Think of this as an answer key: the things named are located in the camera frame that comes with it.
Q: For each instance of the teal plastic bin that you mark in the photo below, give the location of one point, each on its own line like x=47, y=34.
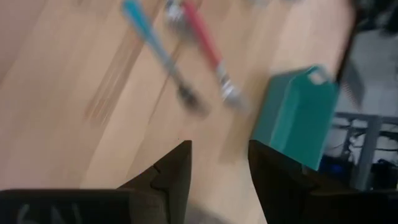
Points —
x=298, y=124

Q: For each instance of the grey metal rack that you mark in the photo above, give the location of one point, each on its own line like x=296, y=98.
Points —
x=370, y=149

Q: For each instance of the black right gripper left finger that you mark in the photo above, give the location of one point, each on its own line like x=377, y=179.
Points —
x=174, y=174

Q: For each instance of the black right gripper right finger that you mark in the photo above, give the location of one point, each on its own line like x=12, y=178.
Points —
x=280, y=186

